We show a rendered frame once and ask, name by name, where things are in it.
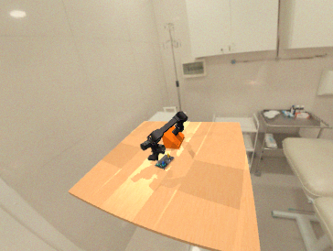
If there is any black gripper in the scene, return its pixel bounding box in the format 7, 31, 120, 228
147, 144, 162, 161

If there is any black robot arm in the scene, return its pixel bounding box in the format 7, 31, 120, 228
139, 111, 188, 155

